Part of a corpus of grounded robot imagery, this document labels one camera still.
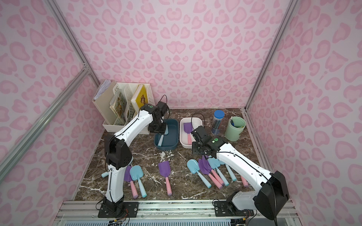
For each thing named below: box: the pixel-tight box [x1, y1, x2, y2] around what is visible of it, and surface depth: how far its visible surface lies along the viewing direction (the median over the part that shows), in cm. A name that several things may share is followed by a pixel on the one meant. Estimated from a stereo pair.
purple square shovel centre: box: [158, 160, 173, 196], surface depth 88 cm
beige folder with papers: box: [91, 79, 117, 125], surface depth 94 cm
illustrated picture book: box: [109, 91, 127, 124], surface depth 102 cm
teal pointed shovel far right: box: [225, 163, 238, 182], surface depth 84 cm
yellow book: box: [135, 84, 149, 108], surface depth 100 cm
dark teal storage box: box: [153, 118, 179, 151], surface depth 100 cm
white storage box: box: [179, 116, 203, 149], surface depth 107 cm
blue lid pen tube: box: [210, 109, 225, 136], surface depth 93 cm
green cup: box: [224, 115, 247, 142], surface depth 97 cm
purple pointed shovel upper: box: [201, 154, 225, 185], surface depth 88 cm
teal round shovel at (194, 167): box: [186, 159, 212, 189], surface depth 89 cm
